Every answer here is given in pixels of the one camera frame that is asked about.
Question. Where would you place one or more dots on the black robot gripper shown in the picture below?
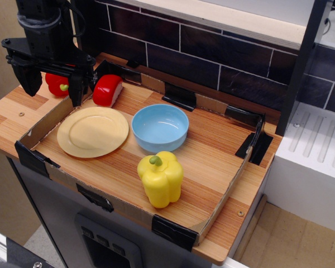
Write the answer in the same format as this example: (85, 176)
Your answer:
(51, 51)

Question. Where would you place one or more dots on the light blue bowl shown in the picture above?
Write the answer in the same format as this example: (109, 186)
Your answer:
(160, 127)

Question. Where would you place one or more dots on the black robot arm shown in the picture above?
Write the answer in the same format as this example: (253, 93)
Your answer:
(46, 15)

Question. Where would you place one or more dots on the yellow plate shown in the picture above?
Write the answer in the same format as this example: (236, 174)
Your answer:
(92, 132)

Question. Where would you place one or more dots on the cardboard fence with black tape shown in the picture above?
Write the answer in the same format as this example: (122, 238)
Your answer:
(223, 144)

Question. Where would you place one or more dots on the red toy bell pepper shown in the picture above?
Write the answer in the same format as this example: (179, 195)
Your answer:
(58, 85)

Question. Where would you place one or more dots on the red wax cheese wedge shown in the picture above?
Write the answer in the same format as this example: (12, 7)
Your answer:
(107, 90)

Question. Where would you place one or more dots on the yellow toy bell pepper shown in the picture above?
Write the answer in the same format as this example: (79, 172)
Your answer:
(162, 176)

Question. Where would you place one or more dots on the toy oven control panel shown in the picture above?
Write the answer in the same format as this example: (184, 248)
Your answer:
(106, 248)

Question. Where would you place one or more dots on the white dish drainer sink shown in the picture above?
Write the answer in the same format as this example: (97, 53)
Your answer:
(301, 179)

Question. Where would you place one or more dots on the black vertical post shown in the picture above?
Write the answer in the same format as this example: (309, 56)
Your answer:
(312, 37)

